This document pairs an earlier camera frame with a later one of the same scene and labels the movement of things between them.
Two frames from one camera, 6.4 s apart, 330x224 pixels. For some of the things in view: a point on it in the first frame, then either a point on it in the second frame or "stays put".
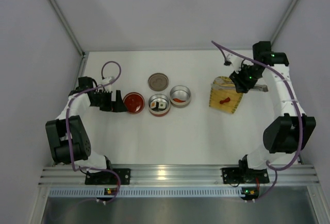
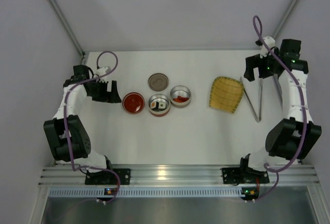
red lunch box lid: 134,102 stays put
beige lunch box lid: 158,82 stays put
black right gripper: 242,80 -> 261,67
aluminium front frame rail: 179,175 stays put
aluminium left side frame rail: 65,22 stays put
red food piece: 227,100 -> 181,99
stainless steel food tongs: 231,85 -> 258,118
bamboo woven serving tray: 224,96 stays put
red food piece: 178,100 stays put
